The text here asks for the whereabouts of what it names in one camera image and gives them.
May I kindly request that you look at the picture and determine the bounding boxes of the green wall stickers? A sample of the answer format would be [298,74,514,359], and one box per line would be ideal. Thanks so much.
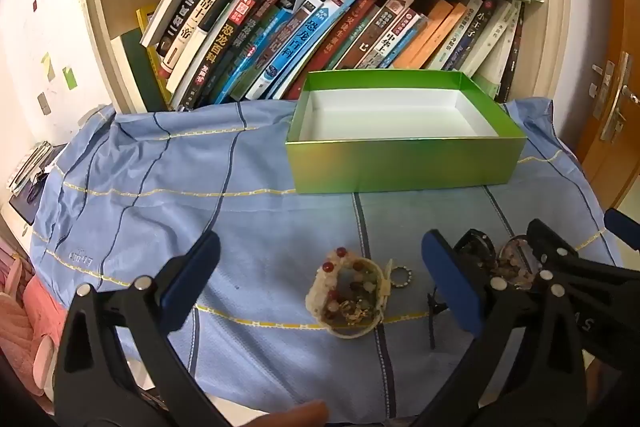
[41,52,77,92]

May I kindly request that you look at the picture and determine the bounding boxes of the person's left hand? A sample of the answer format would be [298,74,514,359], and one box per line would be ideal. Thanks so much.
[237,399,329,427]

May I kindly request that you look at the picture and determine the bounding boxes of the green cardboard box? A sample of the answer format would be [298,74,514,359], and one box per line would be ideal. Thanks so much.
[285,69,528,195]

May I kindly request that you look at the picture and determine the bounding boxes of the row of books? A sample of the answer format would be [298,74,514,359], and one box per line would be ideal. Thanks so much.
[117,0,526,112]

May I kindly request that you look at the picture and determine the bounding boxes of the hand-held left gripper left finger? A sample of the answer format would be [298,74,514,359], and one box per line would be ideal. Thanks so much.
[52,231,222,427]

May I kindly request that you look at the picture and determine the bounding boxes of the dark notebook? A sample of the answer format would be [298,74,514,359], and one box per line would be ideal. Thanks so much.
[9,176,50,227]

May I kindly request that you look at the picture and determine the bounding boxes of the small metal bead ring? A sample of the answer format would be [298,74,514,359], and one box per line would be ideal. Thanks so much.
[387,259,417,291]

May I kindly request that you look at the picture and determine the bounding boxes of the blue striped cloth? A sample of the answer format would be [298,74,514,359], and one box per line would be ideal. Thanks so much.
[27,97,626,423]

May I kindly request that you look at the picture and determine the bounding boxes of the metal door handle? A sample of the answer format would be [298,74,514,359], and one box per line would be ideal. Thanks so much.
[589,51,640,144]

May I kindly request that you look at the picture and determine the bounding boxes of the thin metal bangle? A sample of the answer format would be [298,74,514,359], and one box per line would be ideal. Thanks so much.
[497,234,544,291]

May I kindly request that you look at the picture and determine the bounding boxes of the wooden bookshelf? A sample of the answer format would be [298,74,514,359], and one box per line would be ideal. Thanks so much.
[75,0,573,115]

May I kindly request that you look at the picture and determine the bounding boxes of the pile of papers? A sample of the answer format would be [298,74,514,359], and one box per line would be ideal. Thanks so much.
[6,141,55,195]

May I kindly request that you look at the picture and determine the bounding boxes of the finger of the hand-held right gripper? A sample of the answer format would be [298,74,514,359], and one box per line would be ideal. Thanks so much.
[603,208,640,254]
[527,218,640,290]

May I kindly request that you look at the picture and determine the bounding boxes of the black hair clip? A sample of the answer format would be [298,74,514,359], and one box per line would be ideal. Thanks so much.
[426,286,449,351]

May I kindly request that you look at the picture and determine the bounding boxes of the white beaded bracelet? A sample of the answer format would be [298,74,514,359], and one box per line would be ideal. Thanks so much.
[306,252,394,339]

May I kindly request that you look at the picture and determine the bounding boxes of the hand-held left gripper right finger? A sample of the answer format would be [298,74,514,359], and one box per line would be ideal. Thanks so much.
[415,229,587,427]

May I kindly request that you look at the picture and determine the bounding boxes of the red beaded bracelet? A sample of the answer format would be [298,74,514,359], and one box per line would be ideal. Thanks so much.
[320,247,379,325]

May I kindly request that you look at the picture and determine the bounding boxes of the pink plush slippers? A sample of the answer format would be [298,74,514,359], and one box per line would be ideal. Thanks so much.
[0,241,69,404]

